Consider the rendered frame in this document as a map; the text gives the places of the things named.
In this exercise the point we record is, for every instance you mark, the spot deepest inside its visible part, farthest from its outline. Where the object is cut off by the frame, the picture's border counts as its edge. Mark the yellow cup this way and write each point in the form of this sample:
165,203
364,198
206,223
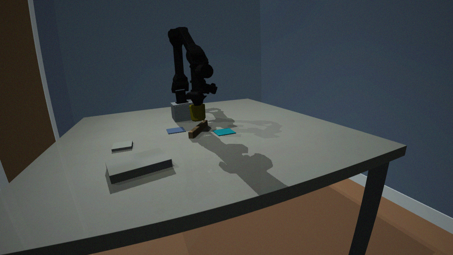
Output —
197,112

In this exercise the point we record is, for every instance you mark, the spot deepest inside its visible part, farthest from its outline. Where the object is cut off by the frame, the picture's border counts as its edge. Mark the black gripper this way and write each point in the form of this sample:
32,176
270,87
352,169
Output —
196,95

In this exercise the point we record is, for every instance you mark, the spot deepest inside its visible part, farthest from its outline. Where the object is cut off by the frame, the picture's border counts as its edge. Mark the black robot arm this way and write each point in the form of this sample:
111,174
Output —
198,63

